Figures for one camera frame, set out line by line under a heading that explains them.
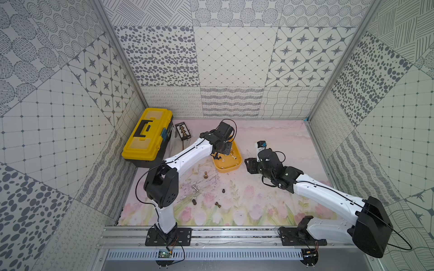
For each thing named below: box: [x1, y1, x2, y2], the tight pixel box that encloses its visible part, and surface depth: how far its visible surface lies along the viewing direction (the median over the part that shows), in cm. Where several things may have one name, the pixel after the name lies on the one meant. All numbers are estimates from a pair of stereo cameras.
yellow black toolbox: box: [121, 107, 174, 168], surface depth 92 cm
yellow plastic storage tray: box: [211, 140, 243, 173], surface depth 100 cm
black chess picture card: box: [175, 121, 192, 141], surface depth 113 cm
